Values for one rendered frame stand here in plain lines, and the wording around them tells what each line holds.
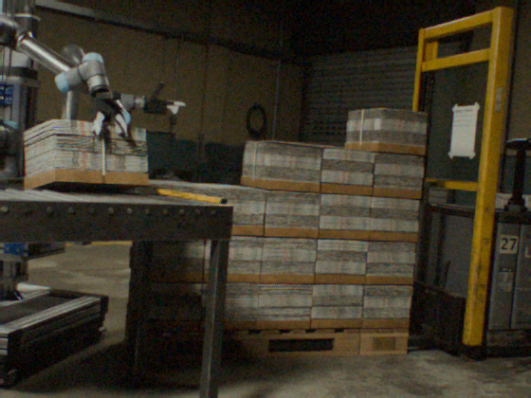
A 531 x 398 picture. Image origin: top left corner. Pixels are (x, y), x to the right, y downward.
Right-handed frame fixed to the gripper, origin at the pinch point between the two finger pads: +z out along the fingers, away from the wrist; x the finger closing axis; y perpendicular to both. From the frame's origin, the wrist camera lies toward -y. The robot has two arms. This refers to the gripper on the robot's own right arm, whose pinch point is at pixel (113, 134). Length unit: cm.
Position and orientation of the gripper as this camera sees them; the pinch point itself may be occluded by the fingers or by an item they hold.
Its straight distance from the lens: 250.5
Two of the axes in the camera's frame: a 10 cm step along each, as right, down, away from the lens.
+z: 2.8, 8.9, -3.5
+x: -7.6, -0.1, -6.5
